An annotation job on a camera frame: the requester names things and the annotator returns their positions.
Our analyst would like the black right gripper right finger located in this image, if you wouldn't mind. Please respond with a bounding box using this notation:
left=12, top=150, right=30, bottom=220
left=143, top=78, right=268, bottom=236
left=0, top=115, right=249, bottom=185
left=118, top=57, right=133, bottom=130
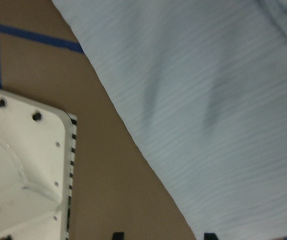
left=203, top=232, right=219, bottom=240

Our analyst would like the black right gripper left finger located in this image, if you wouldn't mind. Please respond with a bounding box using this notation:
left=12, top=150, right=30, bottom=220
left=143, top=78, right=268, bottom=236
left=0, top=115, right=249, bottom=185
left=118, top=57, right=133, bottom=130
left=112, top=232, right=125, bottom=240

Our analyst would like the light blue button shirt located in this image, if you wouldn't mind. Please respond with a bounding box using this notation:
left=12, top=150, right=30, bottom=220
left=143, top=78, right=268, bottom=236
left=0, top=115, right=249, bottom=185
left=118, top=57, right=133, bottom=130
left=54, top=0, right=287, bottom=240

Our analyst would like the white camera mast base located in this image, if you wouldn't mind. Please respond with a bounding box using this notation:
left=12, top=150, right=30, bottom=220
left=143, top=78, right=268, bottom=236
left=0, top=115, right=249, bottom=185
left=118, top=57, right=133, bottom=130
left=0, top=90, right=77, bottom=240

